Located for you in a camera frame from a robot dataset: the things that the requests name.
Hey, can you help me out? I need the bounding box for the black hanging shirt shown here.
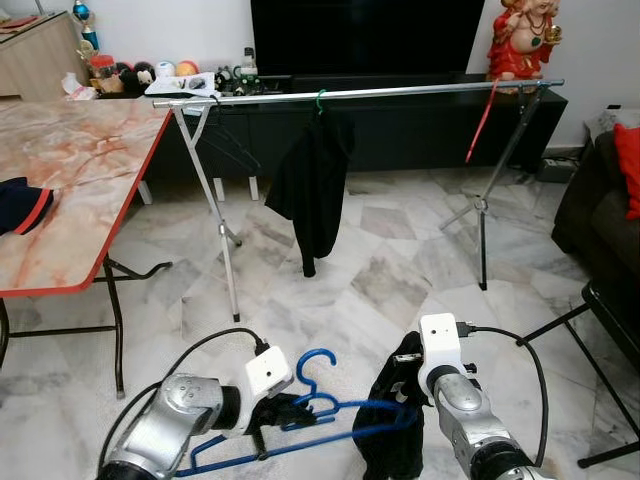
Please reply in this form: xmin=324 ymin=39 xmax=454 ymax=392
xmin=264 ymin=108 xmax=355 ymax=280

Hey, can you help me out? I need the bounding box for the navy garment red trim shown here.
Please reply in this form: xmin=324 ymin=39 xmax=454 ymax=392
xmin=0 ymin=177 xmax=57 ymax=238

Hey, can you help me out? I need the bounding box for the black plastic hanger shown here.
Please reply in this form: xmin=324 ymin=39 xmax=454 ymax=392
xmin=200 ymin=103 xmax=263 ymax=179

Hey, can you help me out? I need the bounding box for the black plush toy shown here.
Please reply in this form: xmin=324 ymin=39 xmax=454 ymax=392
xmin=117 ymin=61 xmax=157 ymax=99

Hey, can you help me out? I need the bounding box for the black folding chair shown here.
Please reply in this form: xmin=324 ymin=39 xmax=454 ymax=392
xmin=518 ymin=278 xmax=640 ymax=470

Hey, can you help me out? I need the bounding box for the black television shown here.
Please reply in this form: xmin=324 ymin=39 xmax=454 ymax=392
xmin=249 ymin=0 xmax=487 ymax=80

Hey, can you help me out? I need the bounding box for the brown fabric sofa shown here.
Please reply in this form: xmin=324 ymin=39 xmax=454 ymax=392
xmin=551 ymin=128 xmax=640 ymax=293

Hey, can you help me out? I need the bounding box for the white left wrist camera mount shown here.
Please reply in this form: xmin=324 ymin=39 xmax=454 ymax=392
xmin=244 ymin=345 xmax=295 ymax=400

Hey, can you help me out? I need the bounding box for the red cushion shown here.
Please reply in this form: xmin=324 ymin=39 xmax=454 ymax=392
xmin=612 ymin=122 xmax=640 ymax=222

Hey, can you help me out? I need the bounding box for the silver metal clothes rack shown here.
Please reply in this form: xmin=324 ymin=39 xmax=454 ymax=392
xmin=151 ymin=78 xmax=567 ymax=323

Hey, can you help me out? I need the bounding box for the red laughing Buddha statue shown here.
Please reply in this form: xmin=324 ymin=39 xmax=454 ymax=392
xmin=487 ymin=0 xmax=564 ymax=84

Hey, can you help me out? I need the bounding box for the red lidded jar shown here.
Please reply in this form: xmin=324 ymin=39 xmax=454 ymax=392
xmin=88 ymin=53 xmax=120 ymax=97

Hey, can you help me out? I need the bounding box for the light wooden cabinet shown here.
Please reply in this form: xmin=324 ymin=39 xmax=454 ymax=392
xmin=0 ymin=12 xmax=93 ymax=102

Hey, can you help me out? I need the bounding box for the pink white packet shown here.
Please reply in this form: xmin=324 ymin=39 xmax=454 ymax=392
xmin=59 ymin=71 xmax=98 ymax=102

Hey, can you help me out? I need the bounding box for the white paper bundle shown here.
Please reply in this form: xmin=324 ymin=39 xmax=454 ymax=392
xmin=144 ymin=71 xmax=221 ymax=100

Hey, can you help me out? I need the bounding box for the blue plastic hanger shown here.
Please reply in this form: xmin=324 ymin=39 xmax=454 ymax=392
xmin=174 ymin=347 xmax=422 ymax=478

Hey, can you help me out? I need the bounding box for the black TV cabinet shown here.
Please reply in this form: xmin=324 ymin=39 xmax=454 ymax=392
xmin=130 ymin=74 xmax=569 ymax=206

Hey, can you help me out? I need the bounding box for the red plastic hanger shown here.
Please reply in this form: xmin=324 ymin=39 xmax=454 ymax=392
xmin=464 ymin=80 xmax=502 ymax=165

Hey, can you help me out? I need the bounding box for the red-edged marble folding table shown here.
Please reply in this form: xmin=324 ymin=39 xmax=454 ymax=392
xmin=0 ymin=97 xmax=173 ymax=399

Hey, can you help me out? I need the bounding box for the lace covered side table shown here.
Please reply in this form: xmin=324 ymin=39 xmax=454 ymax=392
xmin=585 ymin=103 xmax=629 ymax=137

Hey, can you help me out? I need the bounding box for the black ribbed garment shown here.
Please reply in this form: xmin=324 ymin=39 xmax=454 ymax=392
xmin=351 ymin=330 xmax=434 ymax=480

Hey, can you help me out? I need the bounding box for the clear bottle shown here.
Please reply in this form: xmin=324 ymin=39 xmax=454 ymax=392
xmin=240 ymin=46 xmax=260 ymax=81

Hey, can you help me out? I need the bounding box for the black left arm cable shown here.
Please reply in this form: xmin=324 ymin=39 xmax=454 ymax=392
xmin=98 ymin=327 xmax=272 ymax=471

